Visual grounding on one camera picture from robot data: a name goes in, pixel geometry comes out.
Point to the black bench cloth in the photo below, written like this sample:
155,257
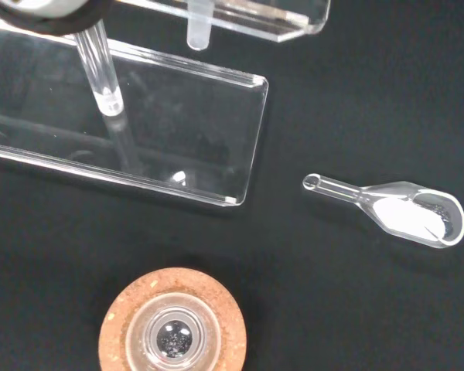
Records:
371,309

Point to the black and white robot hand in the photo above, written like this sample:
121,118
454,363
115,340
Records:
42,9

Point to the glass weighing funnel with powder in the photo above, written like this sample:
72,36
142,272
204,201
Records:
402,214

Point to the clear acrylic funnel stand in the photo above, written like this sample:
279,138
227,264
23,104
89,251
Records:
197,116

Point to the glass round-bottom flask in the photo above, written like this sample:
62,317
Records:
174,336

